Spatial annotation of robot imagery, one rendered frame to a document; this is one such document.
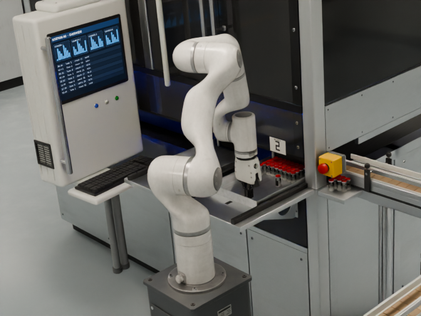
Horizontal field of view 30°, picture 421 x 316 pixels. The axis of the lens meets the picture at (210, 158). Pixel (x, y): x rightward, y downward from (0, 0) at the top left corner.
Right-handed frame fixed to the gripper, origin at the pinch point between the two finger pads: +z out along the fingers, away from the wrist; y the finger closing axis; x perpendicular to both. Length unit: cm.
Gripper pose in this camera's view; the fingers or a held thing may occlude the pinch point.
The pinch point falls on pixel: (249, 193)
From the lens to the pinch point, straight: 296.7
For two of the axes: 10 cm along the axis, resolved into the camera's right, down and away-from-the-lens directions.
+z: 0.8, 9.2, 3.8
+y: -6.7, -2.3, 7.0
